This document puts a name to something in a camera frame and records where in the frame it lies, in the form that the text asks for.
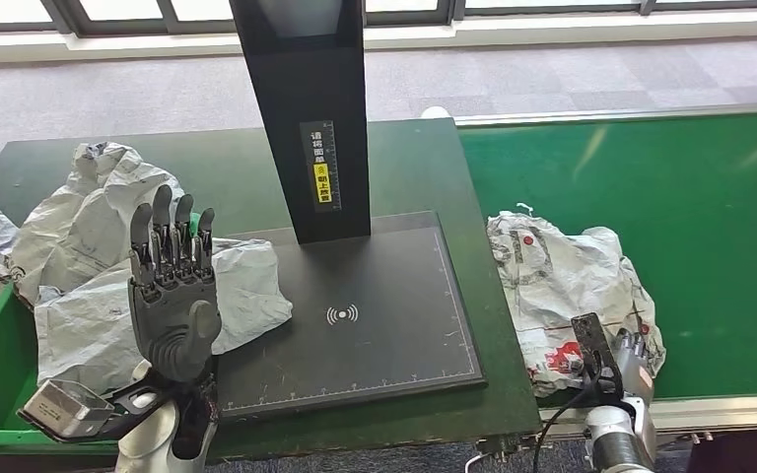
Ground dark green table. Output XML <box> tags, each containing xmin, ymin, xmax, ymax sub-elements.
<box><xmin>0</xmin><ymin>119</ymin><xmax>543</xmax><ymax>461</ymax></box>

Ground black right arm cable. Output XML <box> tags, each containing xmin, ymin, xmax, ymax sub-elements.
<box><xmin>531</xmin><ymin>384</ymin><xmax>595</xmax><ymax>473</ymax></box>

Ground grey printed parcel bag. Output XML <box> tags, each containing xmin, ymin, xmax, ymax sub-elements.
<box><xmin>0</xmin><ymin>142</ymin><xmax>187</xmax><ymax>308</ymax></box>

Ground black inbound scanner machine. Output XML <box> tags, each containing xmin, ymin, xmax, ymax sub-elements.
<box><xmin>213</xmin><ymin>0</ymin><xmax>488</xmax><ymax>419</ymax></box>

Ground white parcel bag red print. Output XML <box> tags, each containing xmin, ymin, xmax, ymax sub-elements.
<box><xmin>486</xmin><ymin>205</ymin><xmax>667</xmax><ymax>398</ymax></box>

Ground dark window frame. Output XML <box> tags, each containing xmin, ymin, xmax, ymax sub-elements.
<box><xmin>0</xmin><ymin>0</ymin><xmax>757</xmax><ymax>35</ymax></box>

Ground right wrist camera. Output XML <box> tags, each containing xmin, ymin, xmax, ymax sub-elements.
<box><xmin>571</xmin><ymin>312</ymin><xmax>625</xmax><ymax>399</ymax></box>

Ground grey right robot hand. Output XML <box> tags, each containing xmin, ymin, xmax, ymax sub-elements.
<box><xmin>610</xmin><ymin>328</ymin><xmax>657</xmax><ymax>406</ymax></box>

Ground dark boxy object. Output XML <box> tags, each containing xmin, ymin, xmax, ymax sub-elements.
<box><xmin>688</xmin><ymin>431</ymin><xmax>757</xmax><ymax>473</ymax></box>

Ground green conveyor belt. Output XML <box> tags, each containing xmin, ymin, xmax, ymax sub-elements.
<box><xmin>454</xmin><ymin>103</ymin><xmax>757</xmax><ymax>439</ymax></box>

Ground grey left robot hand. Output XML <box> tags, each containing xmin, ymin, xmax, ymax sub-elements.
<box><xmin>128</xmin><ymin>184</ymin><xmax>223</xmax><ymax>383</ymax></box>

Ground white window sill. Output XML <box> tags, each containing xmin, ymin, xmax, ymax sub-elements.
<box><xmin>0</xmin><ymin>9</ymin><xmax>757</xmax><ymax>65</ymax></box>

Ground black yellow machine label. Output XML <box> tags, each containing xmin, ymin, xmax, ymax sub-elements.
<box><xmin>300</xmin><ymin>120</ymin><xmax>343</xmax><ymax>214</ymax></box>

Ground plain pale grey parcel bag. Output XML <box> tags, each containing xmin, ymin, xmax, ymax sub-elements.
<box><xmin>34</xmin><ymin>237</ymin><xmax>294</xmax><ymax>396</ymax></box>

